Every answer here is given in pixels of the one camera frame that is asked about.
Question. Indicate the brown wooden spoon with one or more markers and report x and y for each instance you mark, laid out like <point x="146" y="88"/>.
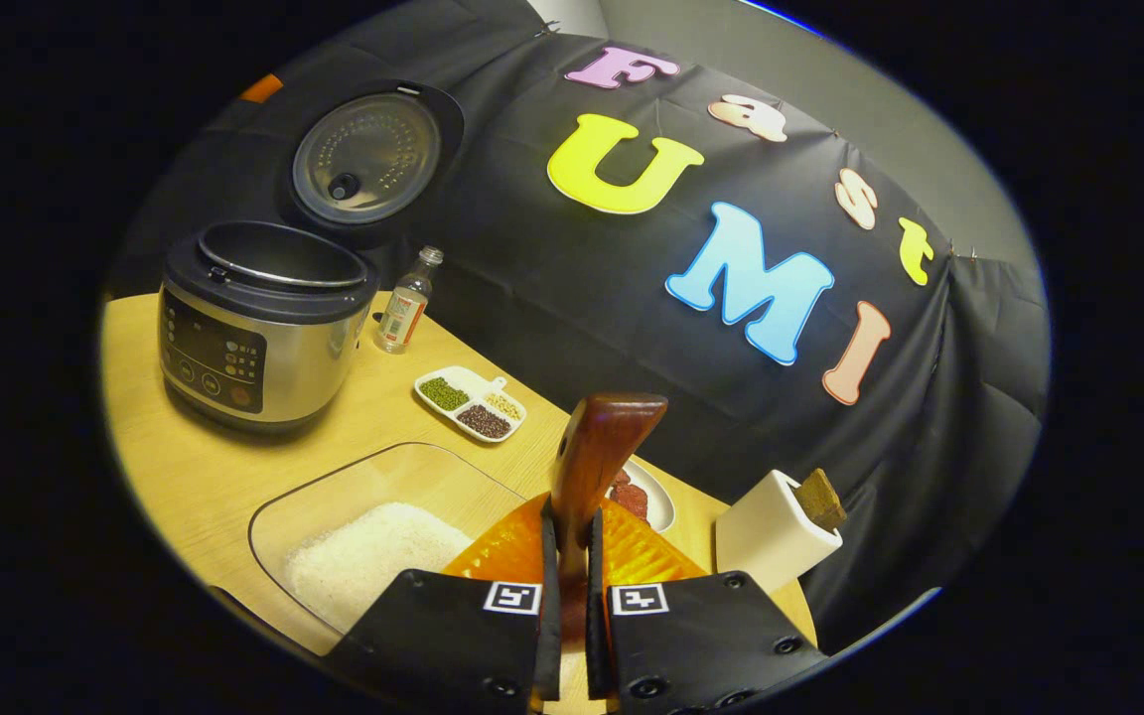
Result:
<point x="597" y="447"/>

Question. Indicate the dark grey rice cooker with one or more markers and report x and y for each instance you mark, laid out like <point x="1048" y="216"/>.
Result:
<point x="264" y="357"/>

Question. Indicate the pile of green beans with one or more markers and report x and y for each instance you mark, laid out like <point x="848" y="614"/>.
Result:
<point x="444" y="393"/>

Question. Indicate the small clear glass bottle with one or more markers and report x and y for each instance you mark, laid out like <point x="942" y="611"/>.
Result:
<point x="403" y="308"/>

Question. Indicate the white divided bean dish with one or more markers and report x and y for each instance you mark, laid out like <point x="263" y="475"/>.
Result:
<point x="478" y="387"/>

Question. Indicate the red meat piece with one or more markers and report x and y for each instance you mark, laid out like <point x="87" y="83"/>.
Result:
<point x="634" y="500"/>

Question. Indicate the pile of yellow beans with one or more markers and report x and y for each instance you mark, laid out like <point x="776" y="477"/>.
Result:
<point x="503" y="405"/>

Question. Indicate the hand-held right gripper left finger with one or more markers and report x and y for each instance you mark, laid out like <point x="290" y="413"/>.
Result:
<point x="549" y="616"/>

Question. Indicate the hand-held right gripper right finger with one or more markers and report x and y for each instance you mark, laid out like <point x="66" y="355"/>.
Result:
<point x="597" y="616"/>

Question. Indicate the clear plastic rice container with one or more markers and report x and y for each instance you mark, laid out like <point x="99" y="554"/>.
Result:
<point x="354" y="487"/>

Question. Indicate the round white plate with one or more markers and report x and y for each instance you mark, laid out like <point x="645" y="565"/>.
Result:
<point x="659" y="501"/>

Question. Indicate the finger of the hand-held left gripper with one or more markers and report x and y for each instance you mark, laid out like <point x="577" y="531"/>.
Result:
<point x="262" y="87"/>

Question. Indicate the white ceramic utensil holder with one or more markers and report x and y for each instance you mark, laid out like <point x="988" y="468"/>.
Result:
<point x="766" y="536"/>

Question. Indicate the pile of dark beans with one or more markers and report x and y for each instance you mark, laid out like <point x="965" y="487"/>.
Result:
<point x="484" y="421"/>

